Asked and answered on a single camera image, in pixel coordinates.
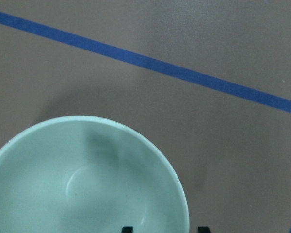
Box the green bowl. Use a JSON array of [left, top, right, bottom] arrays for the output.
[[0, 116, 190, 233]]

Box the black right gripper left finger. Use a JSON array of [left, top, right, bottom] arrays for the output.
[[121, 226, 133, 233]]

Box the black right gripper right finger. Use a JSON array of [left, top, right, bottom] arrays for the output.
[[197, 226, 211, 233]]

